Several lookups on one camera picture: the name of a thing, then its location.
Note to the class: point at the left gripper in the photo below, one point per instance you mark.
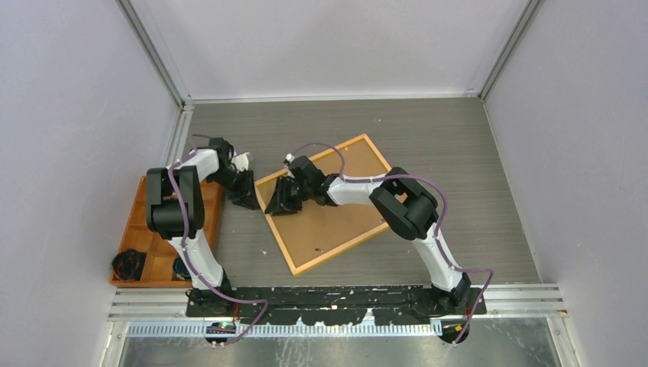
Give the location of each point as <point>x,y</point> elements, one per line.
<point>247,196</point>

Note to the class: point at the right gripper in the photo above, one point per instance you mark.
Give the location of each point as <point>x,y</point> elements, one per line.
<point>281,203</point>

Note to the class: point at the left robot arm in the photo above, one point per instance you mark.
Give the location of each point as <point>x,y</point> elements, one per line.
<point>175,210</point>

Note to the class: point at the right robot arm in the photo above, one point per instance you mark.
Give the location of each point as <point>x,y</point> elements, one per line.
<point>408,208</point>

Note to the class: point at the black yellow coil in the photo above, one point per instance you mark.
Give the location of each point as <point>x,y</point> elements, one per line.
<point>180,271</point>

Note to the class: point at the orange compartment tray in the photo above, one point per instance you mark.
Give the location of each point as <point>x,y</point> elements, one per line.
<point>157,271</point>

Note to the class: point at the black coil outside tray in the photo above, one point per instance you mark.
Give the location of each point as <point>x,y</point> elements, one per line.
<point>129,265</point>

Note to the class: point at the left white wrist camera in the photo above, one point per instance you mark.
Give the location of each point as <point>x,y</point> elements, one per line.
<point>241,162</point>

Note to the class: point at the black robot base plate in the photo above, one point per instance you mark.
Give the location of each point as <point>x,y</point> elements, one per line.
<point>332,306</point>

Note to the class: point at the aluminium front rail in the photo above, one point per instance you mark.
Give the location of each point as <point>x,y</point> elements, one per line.
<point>162,311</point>

